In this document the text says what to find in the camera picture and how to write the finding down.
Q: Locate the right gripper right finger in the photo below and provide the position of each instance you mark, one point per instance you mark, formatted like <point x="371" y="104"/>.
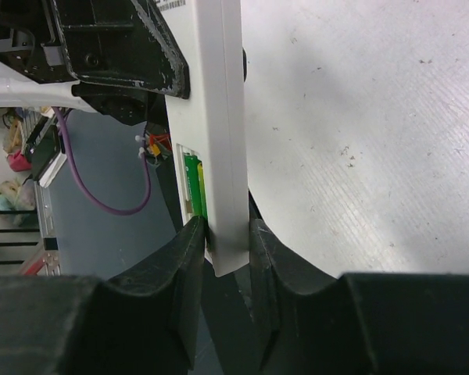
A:
<point x="308" y="322"/>

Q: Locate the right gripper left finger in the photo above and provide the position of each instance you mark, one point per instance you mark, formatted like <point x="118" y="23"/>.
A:
<point x="142" y="321"/>

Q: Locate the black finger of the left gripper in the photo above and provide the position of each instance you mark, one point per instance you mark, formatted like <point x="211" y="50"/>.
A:
<point x="125" y="44"/>

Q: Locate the green battery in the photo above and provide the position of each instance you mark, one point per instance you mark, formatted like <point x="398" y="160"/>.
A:
<point x="202" y="190"/>

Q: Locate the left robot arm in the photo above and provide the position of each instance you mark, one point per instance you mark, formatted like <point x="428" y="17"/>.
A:
<point x="27" y="90"/>

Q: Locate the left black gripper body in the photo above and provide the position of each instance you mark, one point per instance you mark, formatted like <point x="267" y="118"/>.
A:
<point x="31" y="52"/>

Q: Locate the white remote control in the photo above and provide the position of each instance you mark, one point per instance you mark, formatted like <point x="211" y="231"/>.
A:
<point x="211" y="123"/>

